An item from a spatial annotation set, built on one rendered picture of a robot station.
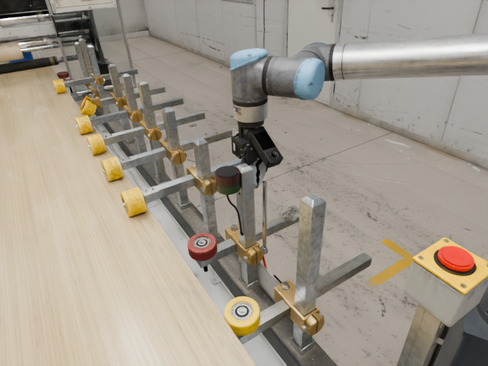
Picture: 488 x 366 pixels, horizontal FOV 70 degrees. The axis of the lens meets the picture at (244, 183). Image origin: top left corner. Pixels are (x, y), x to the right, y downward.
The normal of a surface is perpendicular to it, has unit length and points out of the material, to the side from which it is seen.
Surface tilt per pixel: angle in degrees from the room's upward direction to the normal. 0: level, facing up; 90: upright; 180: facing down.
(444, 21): 90
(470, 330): 0
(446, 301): 90
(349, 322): 0
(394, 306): 0
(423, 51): 58
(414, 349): 90
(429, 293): 90
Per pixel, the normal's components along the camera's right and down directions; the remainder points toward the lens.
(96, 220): -0.04, -0.84
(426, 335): -0.85, 0.32
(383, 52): -0.45, -0.03
